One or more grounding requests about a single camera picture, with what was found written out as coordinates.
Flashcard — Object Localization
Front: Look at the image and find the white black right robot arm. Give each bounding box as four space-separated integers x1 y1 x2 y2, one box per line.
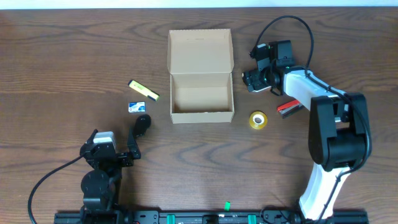
242 63 372 223

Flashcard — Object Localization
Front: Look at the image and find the black round tape dispenser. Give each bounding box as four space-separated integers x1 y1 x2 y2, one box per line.
132 114 152 138

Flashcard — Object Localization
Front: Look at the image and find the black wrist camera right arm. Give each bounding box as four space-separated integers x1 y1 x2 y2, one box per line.
249 40 295 70

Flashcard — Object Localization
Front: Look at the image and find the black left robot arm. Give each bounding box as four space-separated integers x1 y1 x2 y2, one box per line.
80 127 141 212

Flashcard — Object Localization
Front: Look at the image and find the brown cardboard box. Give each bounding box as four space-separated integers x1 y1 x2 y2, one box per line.
167 29 234 124

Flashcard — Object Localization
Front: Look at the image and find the yellow highlighter marker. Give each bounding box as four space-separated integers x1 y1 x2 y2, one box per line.
128 80 160 101

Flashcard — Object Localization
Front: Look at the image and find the black mounting rail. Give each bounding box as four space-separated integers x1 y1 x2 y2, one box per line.
53 210 369 224

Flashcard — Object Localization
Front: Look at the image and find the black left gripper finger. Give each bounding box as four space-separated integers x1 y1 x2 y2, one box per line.
127 127 141 159
85 129 98 145

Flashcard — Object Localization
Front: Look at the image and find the white blue staples box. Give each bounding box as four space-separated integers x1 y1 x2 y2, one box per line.
128 101 146 113

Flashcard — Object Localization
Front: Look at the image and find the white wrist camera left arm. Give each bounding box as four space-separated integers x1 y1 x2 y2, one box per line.
93 131 116 149

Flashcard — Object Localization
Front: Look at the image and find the yellow tape roll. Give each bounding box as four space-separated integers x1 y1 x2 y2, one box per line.
249 111 268 130

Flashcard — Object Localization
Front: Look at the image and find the red black stapler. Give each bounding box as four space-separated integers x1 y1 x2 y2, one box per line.
277 100 303 119

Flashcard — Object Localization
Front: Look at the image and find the green small clip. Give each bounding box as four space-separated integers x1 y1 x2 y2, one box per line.
224 202 231 212

